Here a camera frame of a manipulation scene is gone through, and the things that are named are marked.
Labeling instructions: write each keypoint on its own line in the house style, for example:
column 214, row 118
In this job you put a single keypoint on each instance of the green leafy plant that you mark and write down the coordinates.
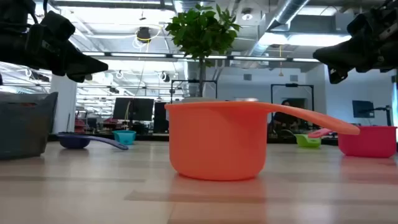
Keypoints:
column 202, row 31

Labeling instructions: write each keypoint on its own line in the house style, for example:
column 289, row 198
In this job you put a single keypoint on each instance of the black metal rig frame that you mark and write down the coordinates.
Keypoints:
column 292, row 85

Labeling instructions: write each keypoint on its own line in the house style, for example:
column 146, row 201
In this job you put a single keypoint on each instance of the grey plastic basket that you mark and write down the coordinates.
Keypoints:
column 25, row 127

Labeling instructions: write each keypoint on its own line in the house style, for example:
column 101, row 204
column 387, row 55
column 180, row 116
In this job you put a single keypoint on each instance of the small teal measuring cup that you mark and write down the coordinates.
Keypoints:
column 124, row 137

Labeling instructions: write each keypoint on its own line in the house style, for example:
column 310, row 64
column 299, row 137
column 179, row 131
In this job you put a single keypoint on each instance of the person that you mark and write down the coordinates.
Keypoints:
column 284, row 121

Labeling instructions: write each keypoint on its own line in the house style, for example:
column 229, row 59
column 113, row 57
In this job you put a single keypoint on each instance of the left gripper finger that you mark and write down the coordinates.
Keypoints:
column 88, row 65
column 79, row 78

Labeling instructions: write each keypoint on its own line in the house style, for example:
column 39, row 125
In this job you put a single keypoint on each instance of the large orange measuring cup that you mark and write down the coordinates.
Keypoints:
column 217, row 140

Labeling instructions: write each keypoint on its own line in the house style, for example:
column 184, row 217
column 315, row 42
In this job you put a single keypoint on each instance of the lime green measuring cup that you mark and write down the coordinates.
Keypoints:
column 308, row 142

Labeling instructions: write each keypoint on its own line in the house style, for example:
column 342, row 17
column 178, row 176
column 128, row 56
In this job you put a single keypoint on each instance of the large black monitor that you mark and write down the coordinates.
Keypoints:
column 133, row 109

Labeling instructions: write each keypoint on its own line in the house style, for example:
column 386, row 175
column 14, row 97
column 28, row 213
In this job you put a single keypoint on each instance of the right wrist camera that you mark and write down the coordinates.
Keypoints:
column 360, row 26

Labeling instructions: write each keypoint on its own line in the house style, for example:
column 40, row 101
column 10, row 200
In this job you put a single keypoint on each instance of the black aluminium table frame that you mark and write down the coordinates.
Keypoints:
column 149, row 137

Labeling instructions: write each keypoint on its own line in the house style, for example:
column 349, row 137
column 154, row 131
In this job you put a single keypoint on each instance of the pink measuring cup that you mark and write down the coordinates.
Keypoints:
column 367, row 141

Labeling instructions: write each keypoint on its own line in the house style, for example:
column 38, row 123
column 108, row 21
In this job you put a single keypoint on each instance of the small dark monitor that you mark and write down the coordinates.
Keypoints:
column 363, row 109

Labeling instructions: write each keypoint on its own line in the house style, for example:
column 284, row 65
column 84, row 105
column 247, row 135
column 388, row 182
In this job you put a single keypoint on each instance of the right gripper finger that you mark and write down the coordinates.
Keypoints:
column 342, row 56
column 337, row 74

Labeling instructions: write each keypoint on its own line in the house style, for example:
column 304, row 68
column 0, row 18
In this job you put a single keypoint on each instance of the black ceiling device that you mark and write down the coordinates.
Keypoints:
column 143, row 33

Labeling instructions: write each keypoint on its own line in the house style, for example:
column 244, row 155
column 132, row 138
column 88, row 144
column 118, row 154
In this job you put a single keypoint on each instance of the narrow black monitor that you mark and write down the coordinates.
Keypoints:
column 160, row 116

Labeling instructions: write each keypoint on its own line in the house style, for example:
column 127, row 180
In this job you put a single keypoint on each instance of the dark purple measuring cup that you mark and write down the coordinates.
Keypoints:
column 74, row 142

